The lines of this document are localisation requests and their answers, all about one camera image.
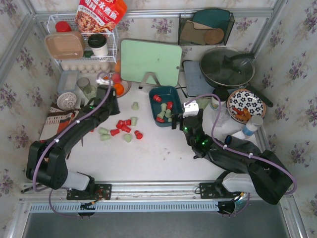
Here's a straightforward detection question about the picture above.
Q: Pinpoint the green capsule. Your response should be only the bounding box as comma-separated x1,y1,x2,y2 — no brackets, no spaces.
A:
131,102,139,111
165,109,171,118
123,134,132,143
157,111,165,119

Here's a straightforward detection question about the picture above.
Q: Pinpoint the green capsule top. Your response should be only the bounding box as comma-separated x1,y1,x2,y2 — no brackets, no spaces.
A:
131,102,139,111

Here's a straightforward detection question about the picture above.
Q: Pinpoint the red capsule number two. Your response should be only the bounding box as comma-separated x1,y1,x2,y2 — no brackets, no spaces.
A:
166,101,173,110

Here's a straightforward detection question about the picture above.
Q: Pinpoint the red capsule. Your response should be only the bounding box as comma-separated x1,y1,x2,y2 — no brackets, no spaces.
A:
153,95,162,103
156,117,164,123
134,130,143,140

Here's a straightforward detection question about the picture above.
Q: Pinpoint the clear plastic cup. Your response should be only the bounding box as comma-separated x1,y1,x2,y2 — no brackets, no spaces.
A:
214,107,230,127

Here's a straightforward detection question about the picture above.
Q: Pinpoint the teal storage basket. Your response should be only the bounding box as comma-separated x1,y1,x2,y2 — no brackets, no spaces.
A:
149,86,183,127

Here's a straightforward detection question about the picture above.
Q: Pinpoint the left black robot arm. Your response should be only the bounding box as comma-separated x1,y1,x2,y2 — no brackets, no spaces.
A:
26,84,120,191

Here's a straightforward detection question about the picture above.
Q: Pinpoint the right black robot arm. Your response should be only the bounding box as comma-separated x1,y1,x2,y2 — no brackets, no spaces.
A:
171,109,296,205

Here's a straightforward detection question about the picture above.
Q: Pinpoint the white strainer basket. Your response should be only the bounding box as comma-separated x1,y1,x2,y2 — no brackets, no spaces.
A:
56,92,77,111

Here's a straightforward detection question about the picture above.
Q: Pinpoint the clear storage box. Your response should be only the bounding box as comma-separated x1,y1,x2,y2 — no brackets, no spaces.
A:
57,70,79,94

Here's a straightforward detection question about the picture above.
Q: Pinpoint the grey green tumbler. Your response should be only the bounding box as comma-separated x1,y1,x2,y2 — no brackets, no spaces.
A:
77,77,97,100

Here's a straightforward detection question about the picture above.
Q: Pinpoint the green glass cup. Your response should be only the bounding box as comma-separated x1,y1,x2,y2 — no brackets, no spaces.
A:
196,97,211,110

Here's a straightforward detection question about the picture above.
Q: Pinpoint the fruit plate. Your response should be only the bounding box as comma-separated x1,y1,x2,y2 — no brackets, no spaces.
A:
102,72,131,97

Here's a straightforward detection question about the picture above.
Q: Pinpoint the blue grey trivet mat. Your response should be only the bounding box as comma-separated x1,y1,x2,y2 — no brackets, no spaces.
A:
182,60,214,97

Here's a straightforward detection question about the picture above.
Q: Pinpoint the egg tray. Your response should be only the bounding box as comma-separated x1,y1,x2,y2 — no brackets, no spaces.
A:
60,62,111,73

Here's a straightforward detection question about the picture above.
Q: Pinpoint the jar with black lid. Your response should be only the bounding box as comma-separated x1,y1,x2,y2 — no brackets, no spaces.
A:
210,88,229,110

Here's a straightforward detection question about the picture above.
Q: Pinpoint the striped kitchen towel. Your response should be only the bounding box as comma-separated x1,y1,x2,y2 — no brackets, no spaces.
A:
40,103,79,141

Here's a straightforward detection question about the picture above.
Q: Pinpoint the flower patterned plate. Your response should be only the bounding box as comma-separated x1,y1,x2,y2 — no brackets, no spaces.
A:
227,89,266,124

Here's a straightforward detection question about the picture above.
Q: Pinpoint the light green cutting board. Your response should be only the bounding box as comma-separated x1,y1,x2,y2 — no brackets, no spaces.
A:
120,39,182,86

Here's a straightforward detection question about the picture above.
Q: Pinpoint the white cup black lid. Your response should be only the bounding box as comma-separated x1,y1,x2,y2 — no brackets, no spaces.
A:
88,33,108,57

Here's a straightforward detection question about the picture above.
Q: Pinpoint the white bottle blue label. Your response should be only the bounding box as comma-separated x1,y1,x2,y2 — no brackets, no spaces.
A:
242,115,263,136

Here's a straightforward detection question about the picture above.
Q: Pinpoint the black frying pan with lid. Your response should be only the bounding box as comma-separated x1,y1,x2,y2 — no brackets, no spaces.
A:
199,47,273,108

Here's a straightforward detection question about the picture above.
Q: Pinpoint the beige plastic container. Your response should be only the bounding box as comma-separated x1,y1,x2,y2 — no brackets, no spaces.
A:
45,31,85,60

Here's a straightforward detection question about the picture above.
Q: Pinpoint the red lid jar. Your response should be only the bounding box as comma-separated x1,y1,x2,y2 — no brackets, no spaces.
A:
55,21,72,32

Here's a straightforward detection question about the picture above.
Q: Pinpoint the red snack bag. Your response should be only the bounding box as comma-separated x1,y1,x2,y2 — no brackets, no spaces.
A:
75,0,127,33

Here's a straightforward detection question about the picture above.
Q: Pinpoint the black mesh holder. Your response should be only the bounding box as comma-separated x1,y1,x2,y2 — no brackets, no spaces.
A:
178,8,235,46

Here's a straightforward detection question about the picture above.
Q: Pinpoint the white wire rack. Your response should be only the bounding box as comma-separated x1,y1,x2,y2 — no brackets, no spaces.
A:
47,13,117,65

